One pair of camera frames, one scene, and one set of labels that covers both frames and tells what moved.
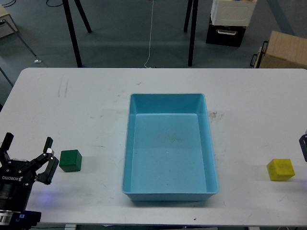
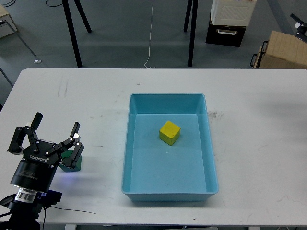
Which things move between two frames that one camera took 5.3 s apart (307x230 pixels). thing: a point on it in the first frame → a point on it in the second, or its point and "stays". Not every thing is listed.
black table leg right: [195, 9] stays
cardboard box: [282, 51] stays
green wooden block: [70, 160] stays
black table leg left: [71, 27] stays
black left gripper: [17, 177] → [34, 172]
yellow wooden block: [280, 170] → [169, 132]
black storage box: [228, 35] stays
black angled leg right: [187, 15] stays
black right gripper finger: [302, 142] → [301, 26]
